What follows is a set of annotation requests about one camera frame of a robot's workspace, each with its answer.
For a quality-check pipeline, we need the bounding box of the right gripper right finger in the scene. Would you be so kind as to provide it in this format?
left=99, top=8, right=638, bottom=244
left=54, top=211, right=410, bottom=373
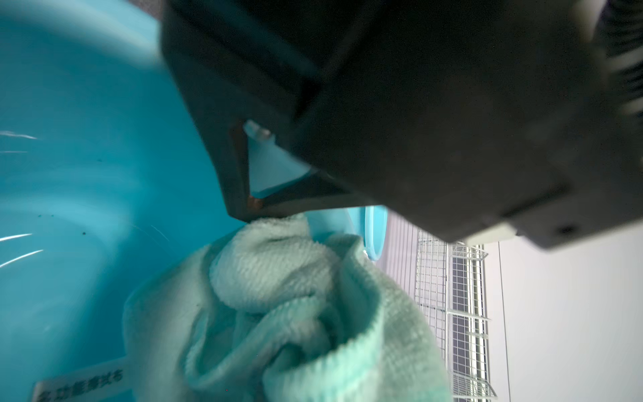
left=285, top=1, right=642, bottom=249

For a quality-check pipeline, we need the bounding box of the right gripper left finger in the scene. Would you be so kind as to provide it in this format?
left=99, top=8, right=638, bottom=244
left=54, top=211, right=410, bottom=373
left=161, top=1, right=368, bottom=222

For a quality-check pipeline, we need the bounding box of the teal plastic bucket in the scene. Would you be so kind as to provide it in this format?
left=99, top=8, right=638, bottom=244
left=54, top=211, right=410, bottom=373
left=0, top=0, right=388, bottom=402

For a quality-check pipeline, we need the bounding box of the light green microfiber cloth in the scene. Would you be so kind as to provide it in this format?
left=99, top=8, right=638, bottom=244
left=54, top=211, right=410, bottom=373
left=123, top=215, right=452, bottom=401

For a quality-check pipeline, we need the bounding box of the long white wire shelf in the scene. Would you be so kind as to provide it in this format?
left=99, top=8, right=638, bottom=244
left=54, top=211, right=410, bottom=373
left=376, top=210, right=498, bottom=402

